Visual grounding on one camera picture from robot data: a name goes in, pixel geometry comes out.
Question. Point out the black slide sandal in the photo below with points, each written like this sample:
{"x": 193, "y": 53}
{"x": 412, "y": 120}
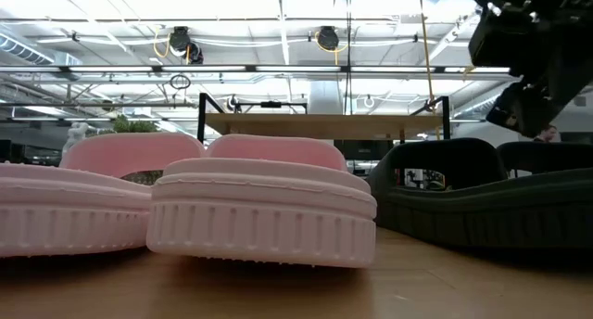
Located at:
{"x": 463, "y": 212}
{"x": 546, "y": 156}

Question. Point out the pink slide sandal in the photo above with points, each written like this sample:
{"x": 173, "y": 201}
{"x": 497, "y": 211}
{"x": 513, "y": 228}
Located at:
{"x": 69, "y": 207}
{"x": 259, "y": 217}

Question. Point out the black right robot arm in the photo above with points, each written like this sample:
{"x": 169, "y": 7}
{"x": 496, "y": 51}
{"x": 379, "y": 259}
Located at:
{"x": 546, "y": 36}

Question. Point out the person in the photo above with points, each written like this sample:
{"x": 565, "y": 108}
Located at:
{"x": 549, "y": 133}

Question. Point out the black monitor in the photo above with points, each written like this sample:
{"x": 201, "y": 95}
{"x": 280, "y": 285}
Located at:
{"x": 363, "y": 149}

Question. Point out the ceiling light strip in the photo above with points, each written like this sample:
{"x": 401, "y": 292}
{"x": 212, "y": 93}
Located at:
{"x": 204, "y": 69}

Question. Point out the green artificial plant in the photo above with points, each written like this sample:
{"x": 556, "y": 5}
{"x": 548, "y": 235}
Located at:
{"x": 134, "y": 125}

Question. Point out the wooden shelf black frame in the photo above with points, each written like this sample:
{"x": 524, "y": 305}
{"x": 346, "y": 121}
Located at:
{"x": 324, "y": 124}

